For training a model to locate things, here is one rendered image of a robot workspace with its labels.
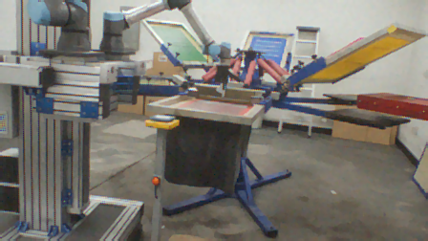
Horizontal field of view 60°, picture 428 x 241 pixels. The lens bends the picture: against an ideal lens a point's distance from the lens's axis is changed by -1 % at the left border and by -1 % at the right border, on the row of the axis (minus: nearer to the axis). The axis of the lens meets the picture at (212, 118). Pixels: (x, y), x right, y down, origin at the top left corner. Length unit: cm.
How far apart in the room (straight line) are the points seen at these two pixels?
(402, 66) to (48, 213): 569
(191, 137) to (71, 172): 71
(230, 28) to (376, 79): 260
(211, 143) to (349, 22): 485
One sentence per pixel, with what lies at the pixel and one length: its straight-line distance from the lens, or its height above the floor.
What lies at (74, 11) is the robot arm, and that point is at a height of 143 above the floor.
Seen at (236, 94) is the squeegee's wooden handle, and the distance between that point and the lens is 252.
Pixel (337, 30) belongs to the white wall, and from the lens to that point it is 661.
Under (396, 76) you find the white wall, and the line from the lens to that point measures 671.
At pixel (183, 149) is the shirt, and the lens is 215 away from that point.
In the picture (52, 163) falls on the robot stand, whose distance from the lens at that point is 222.
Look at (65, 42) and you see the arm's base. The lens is 186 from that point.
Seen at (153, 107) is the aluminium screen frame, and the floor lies 98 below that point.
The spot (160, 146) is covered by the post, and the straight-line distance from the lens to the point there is 188.
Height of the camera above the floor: 134
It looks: 11 degrees down
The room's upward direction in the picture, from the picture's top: 5 degrees clockwise
